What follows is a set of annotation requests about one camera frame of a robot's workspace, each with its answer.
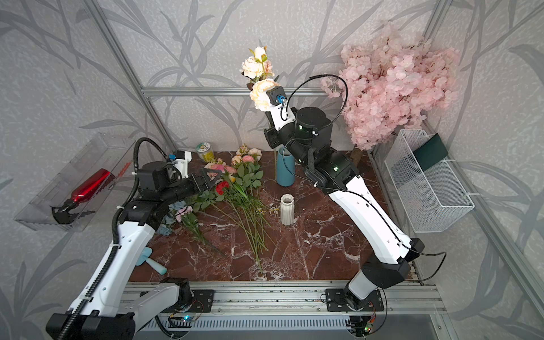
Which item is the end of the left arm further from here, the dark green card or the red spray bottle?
the dark green card

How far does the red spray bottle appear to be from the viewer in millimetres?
596

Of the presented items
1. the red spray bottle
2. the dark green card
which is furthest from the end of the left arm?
the dark green card
